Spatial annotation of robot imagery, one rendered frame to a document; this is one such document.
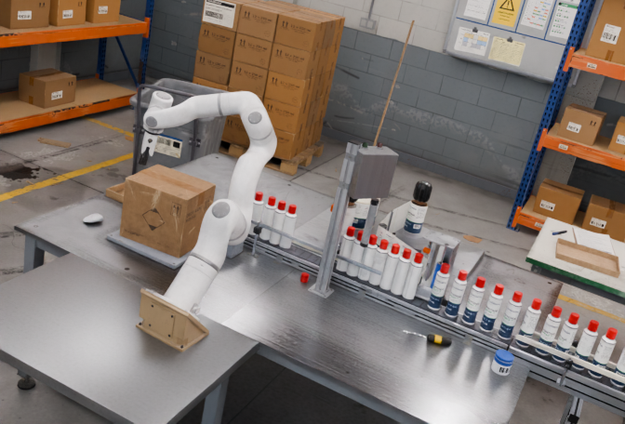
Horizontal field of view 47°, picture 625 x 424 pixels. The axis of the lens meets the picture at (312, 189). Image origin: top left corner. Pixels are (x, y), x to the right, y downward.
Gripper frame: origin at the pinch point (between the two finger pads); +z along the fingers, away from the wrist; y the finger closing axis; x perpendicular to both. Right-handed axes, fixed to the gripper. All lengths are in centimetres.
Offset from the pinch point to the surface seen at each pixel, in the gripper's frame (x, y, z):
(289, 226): -68, -12, 6
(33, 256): 33, -14, 52
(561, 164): -394, 287, 60
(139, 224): -5.5, -15.4, 21.8
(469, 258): -162, -3, 5
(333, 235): -78, -36, -11
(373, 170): -82, -33, -42
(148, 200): -5.7, -14.5, 9.4
